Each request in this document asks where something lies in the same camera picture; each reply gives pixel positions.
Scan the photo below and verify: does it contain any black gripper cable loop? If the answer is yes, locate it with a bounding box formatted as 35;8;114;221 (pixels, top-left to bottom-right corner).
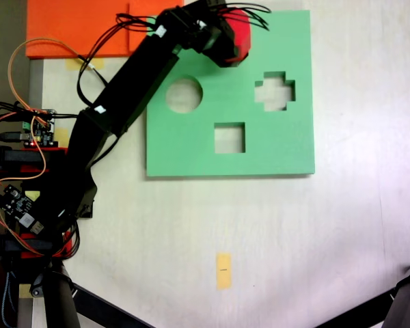
208;2;271;31

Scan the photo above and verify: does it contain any braided blue white cable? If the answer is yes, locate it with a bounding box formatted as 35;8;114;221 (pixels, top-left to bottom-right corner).
1;269;20;327

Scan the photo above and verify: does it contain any black arm motor cable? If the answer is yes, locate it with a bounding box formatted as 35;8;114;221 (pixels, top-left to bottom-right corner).
77;12;158;107

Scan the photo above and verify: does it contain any thin orange wire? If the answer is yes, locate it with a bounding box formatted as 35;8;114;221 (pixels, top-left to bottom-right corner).
0;38;81;184

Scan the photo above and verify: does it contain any wide yellow tape strip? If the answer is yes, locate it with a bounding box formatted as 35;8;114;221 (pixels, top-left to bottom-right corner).
65;57;105;72

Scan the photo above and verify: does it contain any large flat orange block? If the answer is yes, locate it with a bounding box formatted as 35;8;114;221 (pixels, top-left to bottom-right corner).
25;0;131;58

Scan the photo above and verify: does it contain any green shape sorter board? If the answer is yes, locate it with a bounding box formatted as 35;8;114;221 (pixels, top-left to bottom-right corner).
146;10;316;178

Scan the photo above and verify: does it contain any circuit board with wires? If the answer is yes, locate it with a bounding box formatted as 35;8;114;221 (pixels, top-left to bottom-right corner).
20;108;59;146

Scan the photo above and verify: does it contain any red octagonal pillar block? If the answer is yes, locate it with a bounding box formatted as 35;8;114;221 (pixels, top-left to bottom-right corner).
225;7;253;68

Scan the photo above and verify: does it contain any long yellow tape marker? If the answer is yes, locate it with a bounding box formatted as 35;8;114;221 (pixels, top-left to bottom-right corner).
215;252;233;290

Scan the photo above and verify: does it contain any black table clamp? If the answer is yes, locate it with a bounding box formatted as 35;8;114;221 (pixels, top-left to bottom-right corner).
0;145;45;172
0;237;54;262

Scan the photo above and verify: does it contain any thick black tripod leg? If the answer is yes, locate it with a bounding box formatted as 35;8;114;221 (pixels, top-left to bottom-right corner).
29;262;81;328

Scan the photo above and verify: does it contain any black cable with white connector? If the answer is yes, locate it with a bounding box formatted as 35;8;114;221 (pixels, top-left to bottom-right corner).
77;54;110;86

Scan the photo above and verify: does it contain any black USB plug cable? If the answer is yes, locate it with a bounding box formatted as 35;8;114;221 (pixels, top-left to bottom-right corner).
0;131;31;141

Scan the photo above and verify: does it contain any black power converter board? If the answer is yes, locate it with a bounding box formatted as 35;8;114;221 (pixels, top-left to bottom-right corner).
0;184;45;237

